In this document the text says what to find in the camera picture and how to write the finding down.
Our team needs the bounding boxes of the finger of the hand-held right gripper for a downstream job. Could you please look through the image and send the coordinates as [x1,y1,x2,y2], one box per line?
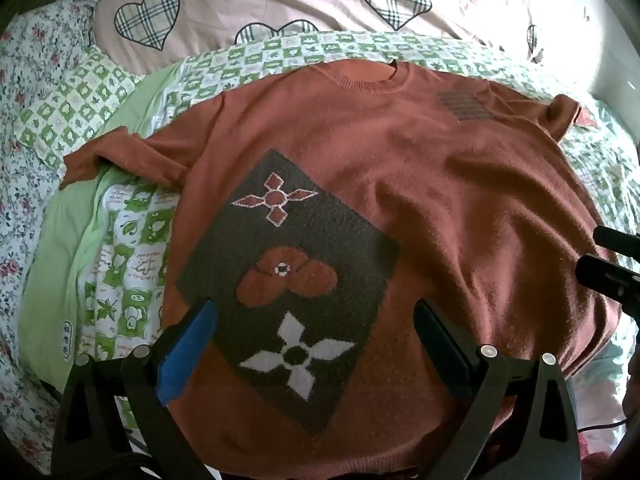
[574,254,640,307]
[593,224,640,258]

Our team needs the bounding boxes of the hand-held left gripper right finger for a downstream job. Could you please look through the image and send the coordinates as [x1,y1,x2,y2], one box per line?
[412,297,583,480]

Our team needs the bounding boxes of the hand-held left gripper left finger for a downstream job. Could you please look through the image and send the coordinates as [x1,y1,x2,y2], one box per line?
[50,297,221,480]

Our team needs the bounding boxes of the orange knit sweater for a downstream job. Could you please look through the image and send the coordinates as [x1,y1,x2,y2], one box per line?
[59,59,623,478]

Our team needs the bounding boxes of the green checked quilt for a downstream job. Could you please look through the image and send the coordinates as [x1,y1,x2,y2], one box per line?
[15,27,640,411]

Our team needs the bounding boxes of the dark red cloth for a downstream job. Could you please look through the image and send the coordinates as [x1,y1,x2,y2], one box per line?
[581,452,617,480]

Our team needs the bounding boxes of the floral bedsheet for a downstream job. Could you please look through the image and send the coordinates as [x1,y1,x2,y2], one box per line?
[0,0,121,476]

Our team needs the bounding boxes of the black cable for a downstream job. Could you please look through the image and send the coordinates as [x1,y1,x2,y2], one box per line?
[579,412,633,433]

